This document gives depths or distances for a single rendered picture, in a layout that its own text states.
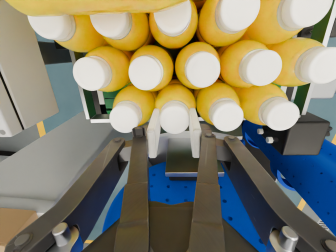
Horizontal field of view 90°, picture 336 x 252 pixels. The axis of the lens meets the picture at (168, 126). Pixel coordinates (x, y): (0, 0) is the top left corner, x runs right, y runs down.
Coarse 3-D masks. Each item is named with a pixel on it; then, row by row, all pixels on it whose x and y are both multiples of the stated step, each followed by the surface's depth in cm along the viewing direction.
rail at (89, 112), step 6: (72, 54) 29; (78, 54) 30; (72, 60) 29; (84, 90) 32; (90, 90) 34; (84, 96) 31; (90, 96) 34; (84, 102) 32; (90, 102) 34; (84, 108) 32; (90, 108) 34; (90, 114) 34
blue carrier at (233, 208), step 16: (160, 176) 33; (224, 176) 32; (160, 192) 29; (176, 192) 29; (192, 192) 29; (224, 192) 29; (112, 208) 27; (224, 208) 26; (240, 208) 26; (240, 224) 23; (256, 240) 21
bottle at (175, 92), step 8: (176, 80) 30; (168, 88) 25; (176, 88) 24; (184, 88) 25; (160, 96) 24; (168, 96) 23; (176, 96) 23; (184, 96) 23; (192, 96) 25; (160, 104) 24; (184, 104) 23; (192, 104) 24; (160, 112) 23
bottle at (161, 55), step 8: (144, 48) 22; (152, 48) 22; (160, 48) 23; (136, 56) 22; (152, 56) 21; (160, 56) 22; (168, 56) 24; (160, 64) 21; (168, 64) 23; (168, 72) 23; (160, 80) 22; (168, 80) 24; (152, 88) 23; (160, 88) 25
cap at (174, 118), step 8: (168, 104) 22; (176, 104) 21; (168, 112) 21; (176, 112) 21; (184, 112) 21; (160, 120) 21; (168, 120) 21; (176, 120) 21; (184, 120) 21; (168, 128) 22; (176, 128) 22; (184, 128) 22
